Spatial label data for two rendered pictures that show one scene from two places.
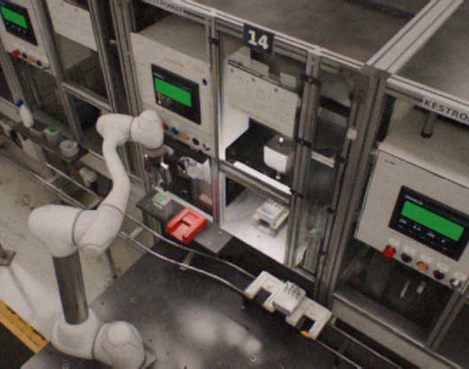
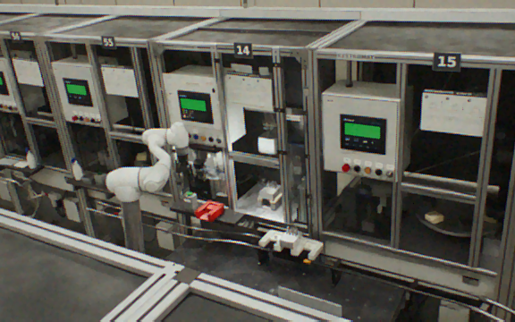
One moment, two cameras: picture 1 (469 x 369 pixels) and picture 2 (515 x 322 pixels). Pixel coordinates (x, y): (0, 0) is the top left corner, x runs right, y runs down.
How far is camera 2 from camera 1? 140 cm
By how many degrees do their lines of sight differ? 21
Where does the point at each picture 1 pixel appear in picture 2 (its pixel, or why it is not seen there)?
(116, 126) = (156, 132)
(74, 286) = (137, 229)
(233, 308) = (251, 266)
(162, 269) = (193, 252)
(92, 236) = (152, 176)
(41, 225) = (116, 177)
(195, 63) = (206, 80)
